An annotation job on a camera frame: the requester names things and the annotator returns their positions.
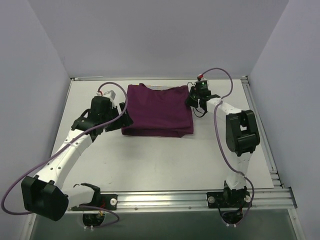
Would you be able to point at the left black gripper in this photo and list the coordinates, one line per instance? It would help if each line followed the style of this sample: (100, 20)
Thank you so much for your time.
(120, 118)

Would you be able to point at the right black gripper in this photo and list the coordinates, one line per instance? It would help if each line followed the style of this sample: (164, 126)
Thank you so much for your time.
(193, 97)

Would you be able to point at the purple cloth wrap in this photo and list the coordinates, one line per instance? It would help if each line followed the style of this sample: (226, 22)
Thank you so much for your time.
(158, 113)

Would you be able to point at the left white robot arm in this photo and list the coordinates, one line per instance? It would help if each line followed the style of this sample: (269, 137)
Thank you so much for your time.
(42, 194)

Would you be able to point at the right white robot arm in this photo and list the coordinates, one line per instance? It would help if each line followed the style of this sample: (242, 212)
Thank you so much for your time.
(237, 136)

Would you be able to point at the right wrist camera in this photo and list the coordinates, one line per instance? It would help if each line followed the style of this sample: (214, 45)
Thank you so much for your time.
(201, 87)

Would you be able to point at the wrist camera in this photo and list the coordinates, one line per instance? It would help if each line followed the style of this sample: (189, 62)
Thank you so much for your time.
(109, 94)
(201, 87)

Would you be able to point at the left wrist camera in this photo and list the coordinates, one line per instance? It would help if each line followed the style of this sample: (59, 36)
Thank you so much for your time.
(109, 94)

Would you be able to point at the wire mesh instrument tray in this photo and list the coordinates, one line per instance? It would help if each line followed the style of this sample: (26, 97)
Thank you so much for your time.
(158, 88)

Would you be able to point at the back aluminium rail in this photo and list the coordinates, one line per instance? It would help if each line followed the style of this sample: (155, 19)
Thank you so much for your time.
(85, 78)

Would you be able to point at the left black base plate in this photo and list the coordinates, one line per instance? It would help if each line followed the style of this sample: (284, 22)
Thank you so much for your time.
(106, 201)

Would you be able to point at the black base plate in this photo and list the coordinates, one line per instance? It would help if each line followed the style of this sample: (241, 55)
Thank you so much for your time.
(106, 201)
(217, 200)

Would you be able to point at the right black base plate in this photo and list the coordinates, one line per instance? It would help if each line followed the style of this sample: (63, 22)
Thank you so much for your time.
(217, 200)

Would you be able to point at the front aluminium rail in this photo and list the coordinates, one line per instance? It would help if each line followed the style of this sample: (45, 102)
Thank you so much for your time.
(278, 198)

